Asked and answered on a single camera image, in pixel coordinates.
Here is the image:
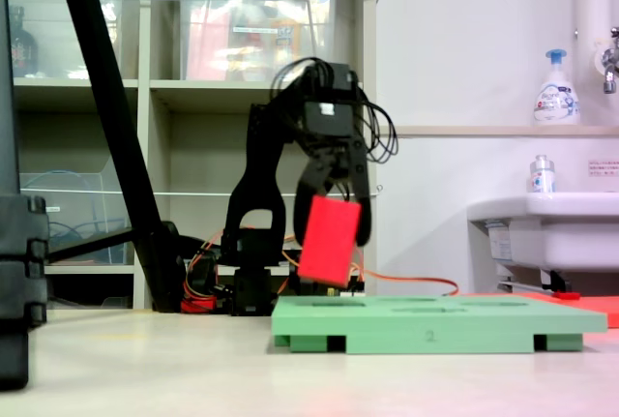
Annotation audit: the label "black camera tripod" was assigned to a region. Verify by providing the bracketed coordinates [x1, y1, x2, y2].
[46, 0, 190, 314]

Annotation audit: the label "thin black servo cable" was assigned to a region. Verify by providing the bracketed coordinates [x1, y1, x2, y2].
[269, 55, 321, 104]
[355, 90, 400, 165]

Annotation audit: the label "dark glass bottle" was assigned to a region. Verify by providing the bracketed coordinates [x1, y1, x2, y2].
[8, 5, 40, 79]

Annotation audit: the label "circuit board with wires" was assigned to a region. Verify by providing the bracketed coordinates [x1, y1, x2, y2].
[324, 284, 368, 299]

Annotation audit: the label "thin orange wire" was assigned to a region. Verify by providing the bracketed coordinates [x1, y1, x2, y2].
[280, 232, 310, 271]
[184, 230, 228, 301]

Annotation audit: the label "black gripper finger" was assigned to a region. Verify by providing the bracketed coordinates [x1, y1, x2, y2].
[348, 164, 374, 248]
[293, 156, 340, 248]

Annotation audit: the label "red text wall sign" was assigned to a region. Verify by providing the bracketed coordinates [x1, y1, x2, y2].
[587, 159, 619, 178]

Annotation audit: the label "white sink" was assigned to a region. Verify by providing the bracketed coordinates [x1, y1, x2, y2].
[466, 191, 619, 292]

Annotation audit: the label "beige shelf unit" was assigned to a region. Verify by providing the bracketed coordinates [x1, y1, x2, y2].
[0, 0, 379, 313]

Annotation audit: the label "orange label bottle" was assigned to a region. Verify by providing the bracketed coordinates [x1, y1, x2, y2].
[270, 0, 304, 77]

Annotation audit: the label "pink package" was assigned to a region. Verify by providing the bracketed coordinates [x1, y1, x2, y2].
[186, 9, 232, 81]

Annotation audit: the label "white foam soap bottle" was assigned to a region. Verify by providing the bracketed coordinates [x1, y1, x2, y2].
[533, 47, 582, 127]

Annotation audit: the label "green shape sorting board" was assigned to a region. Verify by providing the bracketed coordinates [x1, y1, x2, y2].
[270, 294, 609, 355]

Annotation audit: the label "red square block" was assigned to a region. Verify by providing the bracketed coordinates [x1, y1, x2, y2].
[296, 194, 364, 290]

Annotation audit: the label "small clear sanitizer bottle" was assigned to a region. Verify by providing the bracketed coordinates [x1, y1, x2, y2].
[528, 154, 557, 194]

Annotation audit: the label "red base clamp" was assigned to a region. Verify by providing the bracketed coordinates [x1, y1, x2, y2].
[180, 292, 217, 314]

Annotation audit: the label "long orange black wire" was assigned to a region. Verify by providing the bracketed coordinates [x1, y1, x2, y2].
[356, 266, 460, 298]

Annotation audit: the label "metal faucet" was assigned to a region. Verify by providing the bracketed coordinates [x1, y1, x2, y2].
[593, 26, 619, 96]

